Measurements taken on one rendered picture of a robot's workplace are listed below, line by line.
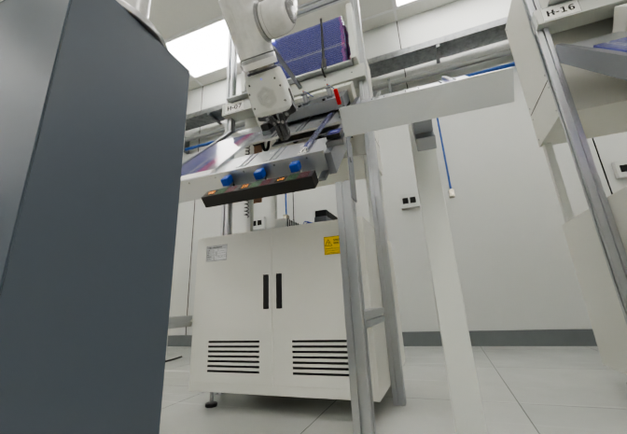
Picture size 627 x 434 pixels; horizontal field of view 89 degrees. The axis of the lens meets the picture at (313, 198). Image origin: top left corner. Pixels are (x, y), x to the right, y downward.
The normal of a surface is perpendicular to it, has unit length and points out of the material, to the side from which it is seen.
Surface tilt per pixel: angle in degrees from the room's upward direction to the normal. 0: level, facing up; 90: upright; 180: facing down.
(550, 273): 90
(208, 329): 90
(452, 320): 90
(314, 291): 90
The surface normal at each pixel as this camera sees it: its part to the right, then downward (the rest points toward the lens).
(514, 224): -0.36, -0.27
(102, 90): 0.95, -0.14
